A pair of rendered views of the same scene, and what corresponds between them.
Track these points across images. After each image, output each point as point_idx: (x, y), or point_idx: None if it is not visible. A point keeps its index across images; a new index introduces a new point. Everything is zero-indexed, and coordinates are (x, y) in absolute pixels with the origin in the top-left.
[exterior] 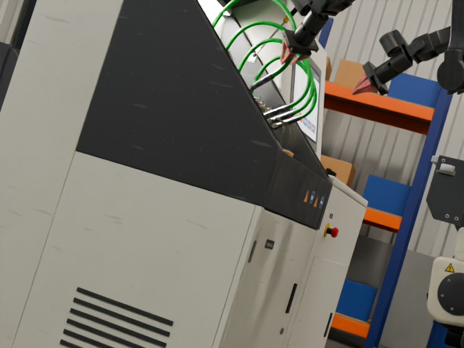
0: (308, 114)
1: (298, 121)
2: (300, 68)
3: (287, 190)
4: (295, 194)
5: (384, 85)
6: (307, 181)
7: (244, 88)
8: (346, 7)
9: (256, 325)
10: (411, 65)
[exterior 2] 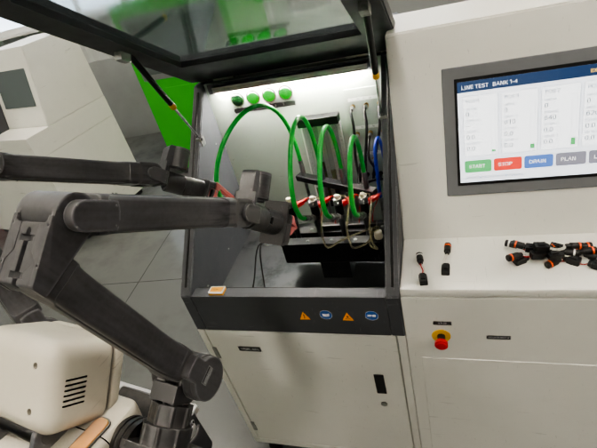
0: (354, 216)
1: (497, 172)
2: (488, 98)
3: (239, 316)
4: (267, 316)
5: (276, 236)
6: (288, 305)
7: (185, 236)
8: (147, 184)
9: (298, 392)
10: (247, 228)
